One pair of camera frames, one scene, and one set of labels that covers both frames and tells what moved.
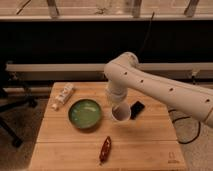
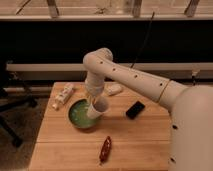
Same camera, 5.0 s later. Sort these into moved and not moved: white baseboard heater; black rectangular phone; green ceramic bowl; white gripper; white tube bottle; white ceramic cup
Moved: white gripper; white ceramic cup
Not moved: white baseboard heater; black rectangular phone; white tube bottle; green ceramic bowl
